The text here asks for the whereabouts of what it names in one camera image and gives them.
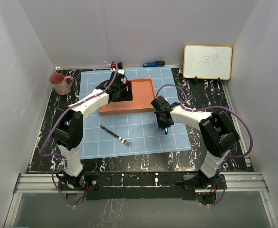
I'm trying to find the orange plastic tray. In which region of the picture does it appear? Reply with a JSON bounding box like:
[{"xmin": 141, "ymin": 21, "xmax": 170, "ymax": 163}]
[{"xmin": 98, "ymin": 78, "xmax": 155, "ymax": 116}]

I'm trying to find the blue checked tablecloth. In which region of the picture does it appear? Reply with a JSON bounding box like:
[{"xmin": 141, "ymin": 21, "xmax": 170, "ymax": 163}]
[{"xmin": 79, "ymin": 67, "xmax": 191, "ymax": 159}]

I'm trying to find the silver metal fork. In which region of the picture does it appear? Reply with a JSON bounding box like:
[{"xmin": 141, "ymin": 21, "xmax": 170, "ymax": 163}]
[{"xmin": 100, "ymin": 125, "xmax": 132, "ymax": 147}]

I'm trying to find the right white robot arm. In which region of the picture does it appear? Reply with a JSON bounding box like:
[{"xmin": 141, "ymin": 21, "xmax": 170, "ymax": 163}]
[{"xmin": 151, "ymin": 96, "xmax": 240, "ymax": 189}]

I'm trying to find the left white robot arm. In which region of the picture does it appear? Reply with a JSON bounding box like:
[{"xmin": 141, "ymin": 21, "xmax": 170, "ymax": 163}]
[{"xmin": 51, "ymin": 69, "xmax": 133, "ymax": 190}]

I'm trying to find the blue marker pen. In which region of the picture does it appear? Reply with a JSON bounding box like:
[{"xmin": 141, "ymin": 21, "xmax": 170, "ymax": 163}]
[{"xmin": 143, "ymin": 60, "xmax": 165, "ymax": 68}]

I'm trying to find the pink floral mug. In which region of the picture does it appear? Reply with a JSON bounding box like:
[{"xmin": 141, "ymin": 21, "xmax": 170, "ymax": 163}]
[{"xmin": 49, "ymin": 73, "xmax": 74, "ymax": 95}]

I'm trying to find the small framed whiteboard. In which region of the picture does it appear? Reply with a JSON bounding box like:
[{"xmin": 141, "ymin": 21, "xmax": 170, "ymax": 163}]
[{"xmin": 183, "ymin": 44, "xmax": 233, "ymax": 80}]

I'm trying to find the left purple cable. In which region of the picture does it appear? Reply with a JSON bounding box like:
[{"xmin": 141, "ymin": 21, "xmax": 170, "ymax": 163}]
[{"xmin": 39, "ymin": 60, "xmax": 118, "ymax": 207}]

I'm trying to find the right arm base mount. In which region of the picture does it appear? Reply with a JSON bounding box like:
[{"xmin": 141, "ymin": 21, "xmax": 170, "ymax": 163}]
[{"xmin": 174, "ymin": 174, "xmax": 225, "ymax": 190}]

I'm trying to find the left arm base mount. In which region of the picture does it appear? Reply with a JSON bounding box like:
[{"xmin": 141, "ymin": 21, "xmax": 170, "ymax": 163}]
[{"xmin": 56, "ymin": 171, "xmax": 99, "ymax": 190}]

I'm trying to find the aluminium frame rail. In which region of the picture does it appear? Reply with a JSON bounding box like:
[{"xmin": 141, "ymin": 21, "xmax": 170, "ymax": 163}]
[{"xmin": 14, "ymin": 172, "xmax": 268, "ymax": 193}]

